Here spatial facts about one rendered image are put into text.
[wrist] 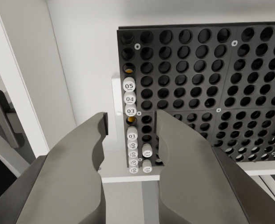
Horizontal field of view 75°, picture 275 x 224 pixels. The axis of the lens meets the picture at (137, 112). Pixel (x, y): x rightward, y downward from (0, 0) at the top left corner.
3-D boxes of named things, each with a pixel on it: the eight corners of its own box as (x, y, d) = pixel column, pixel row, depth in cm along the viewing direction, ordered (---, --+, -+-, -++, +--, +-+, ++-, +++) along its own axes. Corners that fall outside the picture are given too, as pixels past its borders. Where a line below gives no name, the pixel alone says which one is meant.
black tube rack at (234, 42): (127, 138, 31) (127, 168, 25) (119, 24, 22) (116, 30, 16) (255, 132, 31) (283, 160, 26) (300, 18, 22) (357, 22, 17)
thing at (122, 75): (127, 164, 26) (127, 167, 25) (117, 29, 17) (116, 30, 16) (140, 163, 26) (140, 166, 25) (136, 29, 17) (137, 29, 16)
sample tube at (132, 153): (128, 135, 27) (128, 158, 23) (128, 129, 26) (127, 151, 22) (136, 135, 27) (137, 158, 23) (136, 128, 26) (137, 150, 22)
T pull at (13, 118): (17, 143, 22) (11, 150, 21) (-9, 87, 19) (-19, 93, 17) (46, 142, 22) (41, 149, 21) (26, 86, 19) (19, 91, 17)
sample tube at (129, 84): (134, 76, 22) (136, 92, 18) (124, 77, 22) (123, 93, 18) (133, 66, 21) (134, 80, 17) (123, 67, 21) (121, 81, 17)
